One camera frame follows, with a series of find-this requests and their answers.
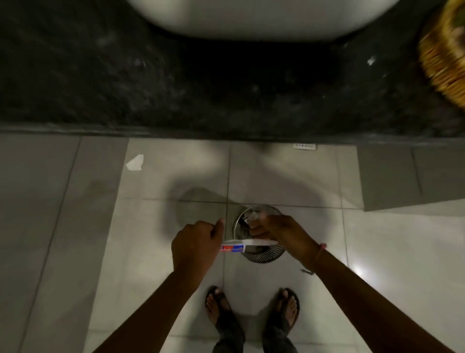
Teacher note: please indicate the person's left thumb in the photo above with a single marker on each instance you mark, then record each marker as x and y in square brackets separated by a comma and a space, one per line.
[219, 227]

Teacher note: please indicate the person's left leg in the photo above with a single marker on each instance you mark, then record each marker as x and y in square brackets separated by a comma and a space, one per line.
[229, 336]

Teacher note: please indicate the person's right fingers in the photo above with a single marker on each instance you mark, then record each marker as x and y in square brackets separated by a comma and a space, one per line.
[259, 230]

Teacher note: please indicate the person's leg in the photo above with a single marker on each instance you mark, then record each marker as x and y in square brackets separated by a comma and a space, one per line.
[278, 338]
[229, 336]

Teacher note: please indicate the person's left hand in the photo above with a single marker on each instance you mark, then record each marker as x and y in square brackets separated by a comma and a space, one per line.
[192, 247]

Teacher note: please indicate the crumpled white paper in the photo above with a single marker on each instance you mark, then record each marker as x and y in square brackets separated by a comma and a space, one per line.
[254, 217]

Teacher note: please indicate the person's right forearm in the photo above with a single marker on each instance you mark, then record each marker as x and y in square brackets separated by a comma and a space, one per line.
[374, 305]

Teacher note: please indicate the white paper scrap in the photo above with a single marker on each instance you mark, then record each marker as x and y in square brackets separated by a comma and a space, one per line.
[135, 162]

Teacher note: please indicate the white ceramic sink basin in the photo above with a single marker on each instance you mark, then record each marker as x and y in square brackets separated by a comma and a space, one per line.
[263, 18]

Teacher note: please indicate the small white label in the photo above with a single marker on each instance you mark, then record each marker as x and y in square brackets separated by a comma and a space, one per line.
[304, 146]

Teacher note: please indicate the woven yellow basket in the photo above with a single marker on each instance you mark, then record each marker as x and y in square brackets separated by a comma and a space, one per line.
[443, 51]

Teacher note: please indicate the metal mesh waste bin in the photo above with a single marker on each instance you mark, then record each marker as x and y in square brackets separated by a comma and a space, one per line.
[258, 232]

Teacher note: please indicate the person's right foot in sandal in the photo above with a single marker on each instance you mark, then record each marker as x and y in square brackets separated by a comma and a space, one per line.
[287, 309]

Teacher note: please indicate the person's right hand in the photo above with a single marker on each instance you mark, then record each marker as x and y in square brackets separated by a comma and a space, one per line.
[287, 236]

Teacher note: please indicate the person's left foot in sandal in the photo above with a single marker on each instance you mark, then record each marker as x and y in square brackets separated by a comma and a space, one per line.
[218, 309]

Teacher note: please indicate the person's left forearm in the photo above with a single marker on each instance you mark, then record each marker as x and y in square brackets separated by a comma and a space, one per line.
[152, 312]

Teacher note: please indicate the person's foot in sandal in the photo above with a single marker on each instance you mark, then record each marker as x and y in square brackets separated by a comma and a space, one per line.
[287, 309]
[218, 309]

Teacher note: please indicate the person's right leg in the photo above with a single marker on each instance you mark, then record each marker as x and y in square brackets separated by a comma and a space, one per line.
[278, 338]

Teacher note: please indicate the white toothpaste tube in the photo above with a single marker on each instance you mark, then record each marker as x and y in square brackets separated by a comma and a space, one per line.
[247, 246]

